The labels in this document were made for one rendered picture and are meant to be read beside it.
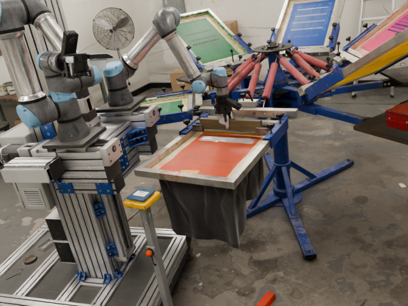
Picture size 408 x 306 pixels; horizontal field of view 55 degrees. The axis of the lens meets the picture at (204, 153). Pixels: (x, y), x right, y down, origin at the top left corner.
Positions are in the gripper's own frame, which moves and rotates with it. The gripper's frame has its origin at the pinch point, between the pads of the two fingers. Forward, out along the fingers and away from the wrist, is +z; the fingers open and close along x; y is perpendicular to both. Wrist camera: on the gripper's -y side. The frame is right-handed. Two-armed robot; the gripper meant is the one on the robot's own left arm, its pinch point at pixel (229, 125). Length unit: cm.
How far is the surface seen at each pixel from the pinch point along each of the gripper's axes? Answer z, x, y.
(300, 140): 102, -207, 21
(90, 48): -5, -280, 380
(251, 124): -1.7, 1.2, -14.5
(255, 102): -5.6, -27.4, -6.2
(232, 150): 6.3, 21.2, -10.7
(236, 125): -0.5, 1.3, -4.9
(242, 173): 4, 50, -29
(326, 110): 10, -57, -44
